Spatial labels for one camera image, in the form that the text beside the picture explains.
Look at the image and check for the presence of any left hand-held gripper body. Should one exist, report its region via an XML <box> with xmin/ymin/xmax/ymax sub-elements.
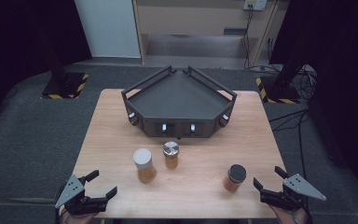
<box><xmin>54</xmin><ymin>175</ymin><xmax>110</xmax><ymax>216</ymax></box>

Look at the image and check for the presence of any white lid spice jar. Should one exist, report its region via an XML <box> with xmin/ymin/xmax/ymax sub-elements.
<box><xmin>132</xmin><ymin>147</ymin><xmax>158</xmax><ymax>184</ymax></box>

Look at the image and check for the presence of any black floor cable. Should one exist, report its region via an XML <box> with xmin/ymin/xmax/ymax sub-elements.
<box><xmin>268</xmin><ymin>109</ymin><xmax>310</xmax><ymax>181</ymax></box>

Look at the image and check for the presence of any person's left hand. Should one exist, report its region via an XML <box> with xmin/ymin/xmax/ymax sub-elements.
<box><xmin>59</xmin><ymin>208</ymin><xmax>99</xmax><ymax>224</ymax></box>

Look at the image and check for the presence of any white wall socket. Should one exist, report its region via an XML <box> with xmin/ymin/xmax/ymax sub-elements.
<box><xmin>242</xmin><ymin>0</ymin><xmax>268</xmax><ymax>11</ymax></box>

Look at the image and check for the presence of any black curtain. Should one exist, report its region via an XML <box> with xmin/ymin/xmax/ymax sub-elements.
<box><xmin>269</xmin><ymin>0</ymin><xmax>358</xmax><ymax>203</ymax></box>
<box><xmin>0</xmin><ymin>0</ymin><xmax>93</xmax><ymax>132</ymax></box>

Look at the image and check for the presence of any striped black stand base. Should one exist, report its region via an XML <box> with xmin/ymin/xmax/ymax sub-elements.
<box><xmin>40</xmin><ymin>72</ymin><xmax>90</xmax><ymax>100</ymax></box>
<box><xmin>255</xmin><ymin>76</ymin><xmax>302</xmax><ymax>105</ymax></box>

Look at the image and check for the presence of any silver lid spice jar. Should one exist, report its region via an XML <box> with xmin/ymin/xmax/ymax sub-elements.
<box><xmin>162</xmin><ymin>141</ymin><xmax>181</xmax><ymax>170</ymax></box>

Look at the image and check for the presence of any black stand post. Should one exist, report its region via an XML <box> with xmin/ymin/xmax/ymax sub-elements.
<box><xmin>41</xmin><ymin>27</ymin><xmax>69</xmax><ymax>90</ymax></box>
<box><xmin>274</xmin><ymin>59</ymin><xmax>307</xmax><ymax>91</ymax></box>

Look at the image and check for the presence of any black wall cable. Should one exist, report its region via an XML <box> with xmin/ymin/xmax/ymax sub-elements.
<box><xmin>242</xmin><ymin>7</ymin><xmax>281</xmax><ymax>74</ymax></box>

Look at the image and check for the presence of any black cable bundle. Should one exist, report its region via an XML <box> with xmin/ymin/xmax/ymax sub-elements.
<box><xmin>295</xmin><ymin>64</ymin><xmax>319</xmax><ymax>101</ymax></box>

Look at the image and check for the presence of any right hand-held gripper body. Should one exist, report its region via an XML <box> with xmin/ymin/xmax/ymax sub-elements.
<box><xmin>259</xmin><ymin>173</ymin><xmax>327</xmax><ymax>212</ymax></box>

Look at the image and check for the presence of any dark grey corner rack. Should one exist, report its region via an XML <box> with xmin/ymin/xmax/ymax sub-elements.
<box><xmin>120</xmin><ymin>64</ymin><xmax>238</xmax><ymax>139</ymax></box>

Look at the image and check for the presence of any person's right hand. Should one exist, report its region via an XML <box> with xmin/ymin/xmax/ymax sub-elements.
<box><xmin>268</xmin><ymin>204</ymin><xmax>309</xmax><ymax>224</ymax></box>

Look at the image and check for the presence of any white panel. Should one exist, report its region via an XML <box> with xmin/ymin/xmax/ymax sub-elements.
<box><xmin>74</xmin><ymin>0</ymin><xmax>142</xmax><ymax>59</ymax></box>

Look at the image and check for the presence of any black lid spice jar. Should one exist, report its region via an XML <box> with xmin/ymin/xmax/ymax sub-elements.
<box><xmin>222</xmin><ymin>163</ymin><xmax>247</xmax><ymax>193</ymax></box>

